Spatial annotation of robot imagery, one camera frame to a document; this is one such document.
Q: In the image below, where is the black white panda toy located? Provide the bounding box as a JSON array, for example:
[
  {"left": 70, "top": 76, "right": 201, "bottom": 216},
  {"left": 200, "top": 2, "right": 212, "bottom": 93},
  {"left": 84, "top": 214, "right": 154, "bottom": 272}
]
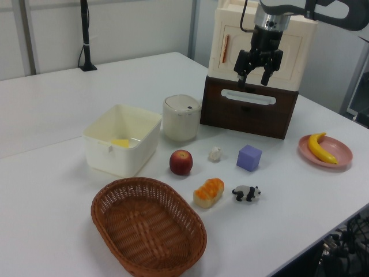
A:
[{"left": 231, "top": 185, "right": 262, "bottom": 203}]

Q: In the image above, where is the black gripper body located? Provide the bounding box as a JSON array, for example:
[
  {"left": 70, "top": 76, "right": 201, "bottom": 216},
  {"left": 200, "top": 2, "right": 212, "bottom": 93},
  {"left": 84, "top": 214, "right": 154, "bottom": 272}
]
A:
[{"left": 249, "top": 25, "right": 283, "bottom": 63}]

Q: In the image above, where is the yellow block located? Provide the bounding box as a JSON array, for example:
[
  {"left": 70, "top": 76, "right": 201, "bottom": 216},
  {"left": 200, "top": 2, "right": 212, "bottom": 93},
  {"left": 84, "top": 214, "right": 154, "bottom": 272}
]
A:
[{"left": 111, "top": 138, "right": 131, "bottom": 149}]

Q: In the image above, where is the pink plate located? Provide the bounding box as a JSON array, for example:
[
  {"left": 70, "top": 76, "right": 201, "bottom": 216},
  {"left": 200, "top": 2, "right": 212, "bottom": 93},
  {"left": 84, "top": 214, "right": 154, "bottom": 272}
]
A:
[{"left": 298, "top": 134, "right": 354, "bottom": 173}]

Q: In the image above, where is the brown wicker basket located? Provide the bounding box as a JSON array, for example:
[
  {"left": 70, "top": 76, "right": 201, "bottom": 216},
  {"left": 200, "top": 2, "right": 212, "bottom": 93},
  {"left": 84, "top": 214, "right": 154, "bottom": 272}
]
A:
[{"left": 91, "top": 177, "right": 208, "bottom": 277}]

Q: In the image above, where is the black cable bundle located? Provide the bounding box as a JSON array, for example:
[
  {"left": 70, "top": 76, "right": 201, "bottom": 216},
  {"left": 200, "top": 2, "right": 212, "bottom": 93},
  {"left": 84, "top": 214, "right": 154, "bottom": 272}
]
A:
[{"left": 315, "top": 212, "right": 369, "bottom": 277}]

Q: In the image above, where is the grey metal frame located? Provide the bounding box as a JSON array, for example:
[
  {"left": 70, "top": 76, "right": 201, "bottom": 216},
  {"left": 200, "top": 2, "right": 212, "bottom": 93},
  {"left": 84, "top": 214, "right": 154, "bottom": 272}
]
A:
[{"left": 339, "top": 50, "right": 369, "bottom": 129}]

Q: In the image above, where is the yellow banana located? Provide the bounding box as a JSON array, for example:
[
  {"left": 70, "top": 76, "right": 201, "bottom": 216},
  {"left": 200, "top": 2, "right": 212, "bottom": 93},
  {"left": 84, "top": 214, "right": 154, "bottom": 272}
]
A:
[{"left": 307, "top": 132, "right": 339, "bottom": 166}]

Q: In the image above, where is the cream plastic cabinet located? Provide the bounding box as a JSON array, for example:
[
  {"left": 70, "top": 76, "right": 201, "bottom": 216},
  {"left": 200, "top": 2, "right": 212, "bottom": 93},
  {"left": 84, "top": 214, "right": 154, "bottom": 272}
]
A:
[{"left": 208, "top": 0, "right": 319, "bottom": 93}]

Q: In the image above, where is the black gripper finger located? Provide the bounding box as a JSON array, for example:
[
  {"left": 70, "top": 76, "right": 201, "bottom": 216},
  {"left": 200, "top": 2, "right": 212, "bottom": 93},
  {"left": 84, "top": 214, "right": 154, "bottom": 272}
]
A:
[
  {"left": 261, "top": 50, "right": 284, "bottom": 87},
  {"left": 234, "top": 49, "right": 256, "bottom": 89}
]

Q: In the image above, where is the orange glazed bread loaf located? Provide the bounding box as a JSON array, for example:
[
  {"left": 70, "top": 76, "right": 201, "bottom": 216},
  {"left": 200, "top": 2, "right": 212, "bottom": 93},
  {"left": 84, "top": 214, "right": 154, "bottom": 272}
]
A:
[{"left": 193, "top": 178, "right": 225, "bottom": 209}]

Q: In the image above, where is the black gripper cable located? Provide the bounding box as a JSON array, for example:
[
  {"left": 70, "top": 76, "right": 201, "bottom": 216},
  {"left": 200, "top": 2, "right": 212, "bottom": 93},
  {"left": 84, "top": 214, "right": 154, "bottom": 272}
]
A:
[{"left": 239, "top": 0, "right": 256, "bottom": 33}]

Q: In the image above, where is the crumpled white paper ball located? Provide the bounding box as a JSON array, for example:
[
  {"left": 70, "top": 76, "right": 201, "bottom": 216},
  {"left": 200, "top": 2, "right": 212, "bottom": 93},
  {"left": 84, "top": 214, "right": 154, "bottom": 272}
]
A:
[{"left": 208, "top": 145, "right": 224, "bottom": 163}]

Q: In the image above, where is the red apple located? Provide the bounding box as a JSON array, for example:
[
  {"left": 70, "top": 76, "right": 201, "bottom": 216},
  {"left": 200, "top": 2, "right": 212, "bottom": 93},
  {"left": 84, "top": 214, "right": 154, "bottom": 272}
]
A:
[{"left": 169, "top": 149, "right": 194, "bottom": 176}]

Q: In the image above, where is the white lidded trash bin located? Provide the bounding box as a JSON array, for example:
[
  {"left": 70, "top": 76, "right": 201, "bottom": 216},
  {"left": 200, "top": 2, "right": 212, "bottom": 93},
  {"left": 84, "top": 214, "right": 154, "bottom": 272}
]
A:
[{"left": 161, "top": 94, "right": 202, "bottom": 142}]

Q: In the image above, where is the dark brown drawer box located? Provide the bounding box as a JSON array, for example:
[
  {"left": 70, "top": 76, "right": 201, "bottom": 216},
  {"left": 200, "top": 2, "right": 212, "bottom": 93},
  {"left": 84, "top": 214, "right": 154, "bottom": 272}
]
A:
[{"left": 199, "top": 75, "right": 299, "bottom": 140}]

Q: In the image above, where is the purple cube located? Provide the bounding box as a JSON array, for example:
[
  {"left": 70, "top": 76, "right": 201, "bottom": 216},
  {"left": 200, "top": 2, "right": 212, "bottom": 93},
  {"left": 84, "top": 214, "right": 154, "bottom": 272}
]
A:
[{"left": 236, "top": 144, "right": 263, "bottom": 173}]

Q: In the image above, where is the cream square plastic container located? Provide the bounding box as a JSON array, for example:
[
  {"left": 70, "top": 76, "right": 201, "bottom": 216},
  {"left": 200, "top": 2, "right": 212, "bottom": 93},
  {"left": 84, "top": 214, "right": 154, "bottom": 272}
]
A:
[{"left": 81, "top": 104, "right": 163, "bottom": 178}]

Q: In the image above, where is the black pole stand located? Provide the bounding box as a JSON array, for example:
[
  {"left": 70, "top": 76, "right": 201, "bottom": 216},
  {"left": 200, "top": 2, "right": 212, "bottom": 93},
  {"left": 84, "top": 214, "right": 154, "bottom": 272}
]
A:
[{"left": 78, "top": 0, "right": 98, "bottom": 72}]

